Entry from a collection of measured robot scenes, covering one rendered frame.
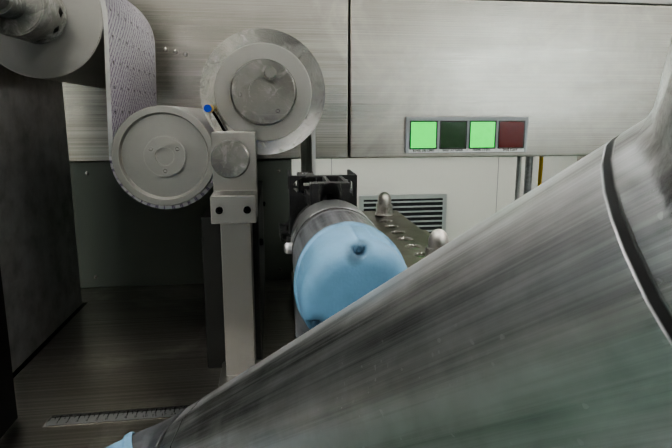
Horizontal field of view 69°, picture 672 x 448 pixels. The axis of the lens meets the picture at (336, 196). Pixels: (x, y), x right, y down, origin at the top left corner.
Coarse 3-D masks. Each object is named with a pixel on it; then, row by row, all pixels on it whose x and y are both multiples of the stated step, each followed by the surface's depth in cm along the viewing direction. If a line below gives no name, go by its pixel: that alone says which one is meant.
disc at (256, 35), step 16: (240, 32) 57; (256, 32) 57; (272, 32) 58; (224, 48) 57; (288, 48) 58; (304, 48) 58; (208, 64) 57; (304, 64) 59; (208, 80) 58; (320, 80) 59; (208, 96) 58; (320, 96) 59; (320, 112) 60; (304, 128) 60; (256, 144) 59; (272, 144) 60; (288, 144) 60
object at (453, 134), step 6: (444, 126) 96; (450, 126) 96; (456, 126) 96; (462, 126) 96; (444, 132) 96; (450, 132) 96; (456, 132) 96; (462, 132) 96; (444, 138) 96; (450, 138) 96; (456, 138) 96; (462, 138) 96; (444, 144) 96; (450, 144) 96; (456, 144) 96; (462, 144) 97
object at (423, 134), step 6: (414, 126) 95; (420, 126) 95; (426, 126) 95; (432, 126) 95; (414, 132) 95; (420, 132) 95; (426, 132) 95; (432, 132) 95; (414, 138) 95; (420, 138) 95; (426, 138) 95; (432, 138) 96; (414, 144) 95; (420, 144) 96; (426, 144) 96; (432, 144) 96
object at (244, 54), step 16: (240, 48) 57; (256, 48) 57; (272, 48) 58; (224, 64) 57; (240, 64) 58; (288, 64) 58; (224, 80) 58; (304, 80) 59; (224, 96) 58; (304, 96) 59; (224, 112) 58; (304, 112) 59; (240, 128) 59; (256, 128) 59; (272, 128) 59; (288, 128) 59
